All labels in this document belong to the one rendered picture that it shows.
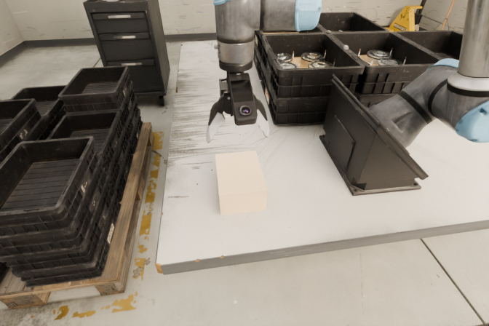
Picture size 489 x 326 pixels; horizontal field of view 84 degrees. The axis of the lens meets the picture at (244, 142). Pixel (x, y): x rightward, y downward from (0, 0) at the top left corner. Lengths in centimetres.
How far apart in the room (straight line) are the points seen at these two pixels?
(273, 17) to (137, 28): 196
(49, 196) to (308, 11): 111
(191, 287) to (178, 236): 73
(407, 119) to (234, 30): 51
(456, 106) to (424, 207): 29
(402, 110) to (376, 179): 19
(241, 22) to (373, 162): 48
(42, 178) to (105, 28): 142
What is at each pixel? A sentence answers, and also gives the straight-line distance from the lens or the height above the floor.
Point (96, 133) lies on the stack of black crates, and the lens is 177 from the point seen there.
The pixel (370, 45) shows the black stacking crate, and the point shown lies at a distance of 146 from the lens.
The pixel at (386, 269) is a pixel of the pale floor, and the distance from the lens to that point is 160.
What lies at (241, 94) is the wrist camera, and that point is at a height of 102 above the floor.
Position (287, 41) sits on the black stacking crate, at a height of 90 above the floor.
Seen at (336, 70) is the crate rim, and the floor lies 92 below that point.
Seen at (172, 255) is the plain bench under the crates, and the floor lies 70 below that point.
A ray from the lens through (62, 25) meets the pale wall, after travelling 485.
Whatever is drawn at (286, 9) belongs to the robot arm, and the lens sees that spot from 54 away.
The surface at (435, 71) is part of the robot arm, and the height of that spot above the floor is 100.
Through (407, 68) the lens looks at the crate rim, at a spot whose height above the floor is 92.
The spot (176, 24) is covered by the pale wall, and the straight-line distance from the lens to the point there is 447.
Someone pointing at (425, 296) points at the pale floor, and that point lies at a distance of 161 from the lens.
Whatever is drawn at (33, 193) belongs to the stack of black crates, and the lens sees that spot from 134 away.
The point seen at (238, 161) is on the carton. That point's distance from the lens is 76.
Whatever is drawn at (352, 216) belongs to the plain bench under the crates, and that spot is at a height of 70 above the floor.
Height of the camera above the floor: 128
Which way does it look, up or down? 37 degrees down
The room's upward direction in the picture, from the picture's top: straight up
